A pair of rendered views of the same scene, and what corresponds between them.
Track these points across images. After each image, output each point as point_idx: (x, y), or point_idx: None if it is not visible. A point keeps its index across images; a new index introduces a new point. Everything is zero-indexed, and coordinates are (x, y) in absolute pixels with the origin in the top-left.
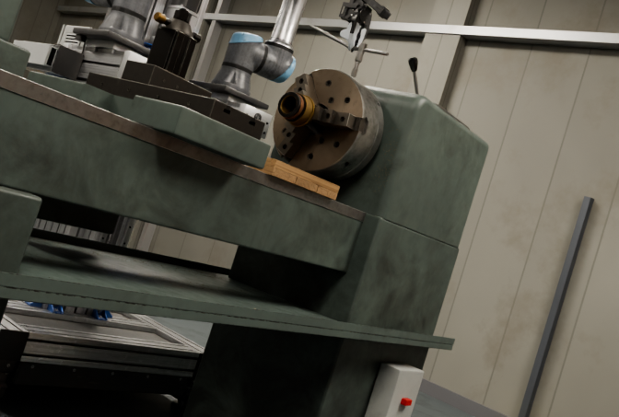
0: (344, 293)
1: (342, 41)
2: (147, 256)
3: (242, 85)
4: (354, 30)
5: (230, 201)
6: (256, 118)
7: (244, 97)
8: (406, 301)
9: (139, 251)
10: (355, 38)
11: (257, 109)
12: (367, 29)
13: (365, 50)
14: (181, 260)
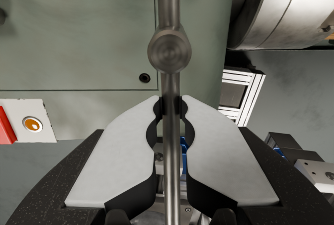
0: None
1: (179, 166)
2: (260, 49)
3: (153, 224)
4: (249, 136)
5: None
6: (160, 156)
7: (159, 198)
8: None
9: (269, 49)
10: (201, 114)
11: (162, 165)
12: (31, 211)
13: (179, 14)
14: (230, 50)
